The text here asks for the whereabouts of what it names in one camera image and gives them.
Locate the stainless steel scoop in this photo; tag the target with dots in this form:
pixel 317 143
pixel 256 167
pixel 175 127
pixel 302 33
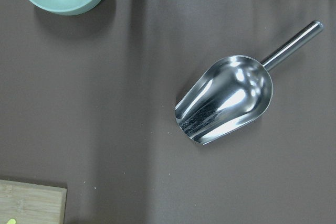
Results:
pixel 234 91

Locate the wooden cutting board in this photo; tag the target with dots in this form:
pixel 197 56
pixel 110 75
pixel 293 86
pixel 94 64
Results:
pixel 32 203

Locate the yellow lemon wedge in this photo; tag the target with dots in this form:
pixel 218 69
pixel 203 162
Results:
pixel 11 221

